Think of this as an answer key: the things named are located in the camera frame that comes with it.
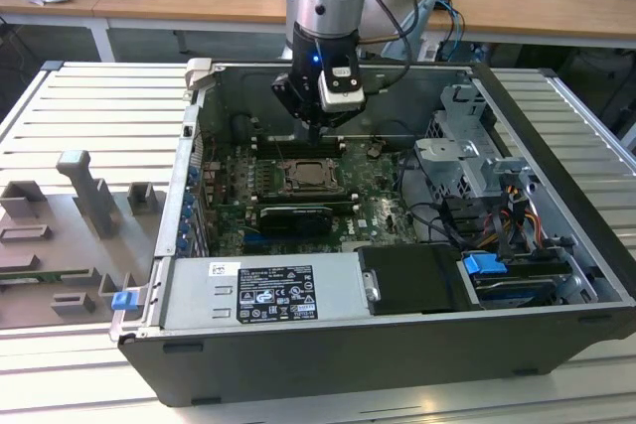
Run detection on red yellow wire bundle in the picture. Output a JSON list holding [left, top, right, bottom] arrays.
[[486, 185, 544, 252]]

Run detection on grey parts rack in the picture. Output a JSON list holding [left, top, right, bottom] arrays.
[[0, 148, 169, 332]]

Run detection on black RAM slot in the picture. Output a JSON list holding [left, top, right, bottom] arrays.
[[221, 200, 360, 212], [250, 193, 360, 205], [251, 137, 349, 150], [251, 146, 349, 160]]

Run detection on black open PC case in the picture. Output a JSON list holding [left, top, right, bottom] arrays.
[[116, 57, 636, 408]]

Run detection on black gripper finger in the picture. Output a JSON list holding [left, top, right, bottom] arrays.
[[314, 102, 368, 144], [270, 72, 318, 145]]

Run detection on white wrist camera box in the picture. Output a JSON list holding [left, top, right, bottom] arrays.
[[317, 65, 369, 114]]

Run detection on black graphics card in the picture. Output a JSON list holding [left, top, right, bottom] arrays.
[[257, 205, 334, 237]]

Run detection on green motherboard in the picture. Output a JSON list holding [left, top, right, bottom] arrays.
[[201, 137, 424, 257]]

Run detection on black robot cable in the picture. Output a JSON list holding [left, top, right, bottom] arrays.
[[358, 0, 419, 95]]

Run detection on silver power supply unit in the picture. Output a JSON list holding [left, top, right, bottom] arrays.
[[159, 251, 375, 332]]

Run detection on green RAM stick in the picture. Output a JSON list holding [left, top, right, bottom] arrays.
[[0, 270, 85, 284]]

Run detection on blue cable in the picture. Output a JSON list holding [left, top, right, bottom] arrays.
[[435, 0, 467, 50]]

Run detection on beige case corner latch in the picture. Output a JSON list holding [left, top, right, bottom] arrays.
[[184, 58, 216, 93]]

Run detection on blue plastic case latch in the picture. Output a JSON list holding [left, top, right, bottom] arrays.
[[112, 290, 138, 312]]

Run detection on black cylinder part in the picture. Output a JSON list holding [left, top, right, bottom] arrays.
[[230, 112, 253, 141]]

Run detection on black internal cable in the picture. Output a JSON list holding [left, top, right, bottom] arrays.
[[396, 149, 479, 247]]

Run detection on black CPU socket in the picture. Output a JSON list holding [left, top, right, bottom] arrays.
[[276, 157, 349, 198]]

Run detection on silver metal drive cage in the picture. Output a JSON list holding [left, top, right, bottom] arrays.
[[413, 82, 504, 203]]

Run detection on hard disk in blue carrier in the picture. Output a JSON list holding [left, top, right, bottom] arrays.
[[460, 251, 573, 310]]

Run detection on blue expansion slot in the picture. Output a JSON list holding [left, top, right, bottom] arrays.
[[242, 234, 273, 252]]

